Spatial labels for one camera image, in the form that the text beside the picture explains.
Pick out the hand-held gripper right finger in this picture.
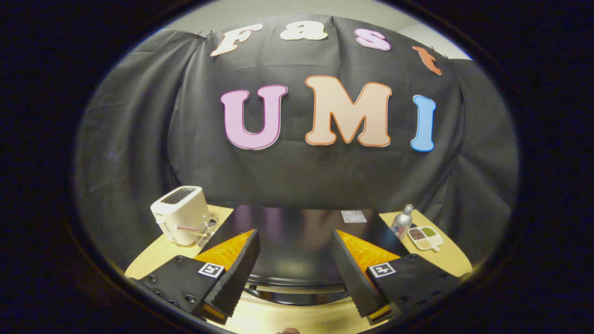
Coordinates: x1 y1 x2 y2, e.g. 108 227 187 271
330 229 462 326

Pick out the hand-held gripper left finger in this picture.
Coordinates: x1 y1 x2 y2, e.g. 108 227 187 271
132 229 261 325

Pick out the black toaster oven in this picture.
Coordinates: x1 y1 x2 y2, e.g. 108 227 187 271
204 206 410 307

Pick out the white pop-up toaster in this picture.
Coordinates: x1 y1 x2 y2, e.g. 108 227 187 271
150 186 211 246

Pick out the clear plastic container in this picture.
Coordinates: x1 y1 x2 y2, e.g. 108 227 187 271
193 215 220 247

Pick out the silver bottle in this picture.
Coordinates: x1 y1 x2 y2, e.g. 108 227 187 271
390 204 414 240

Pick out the white divided seasoning dish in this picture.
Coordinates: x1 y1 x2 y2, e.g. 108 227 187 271
407 225 445 252

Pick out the black backdrop cloth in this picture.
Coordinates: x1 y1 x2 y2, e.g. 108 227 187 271
74 14 519 272

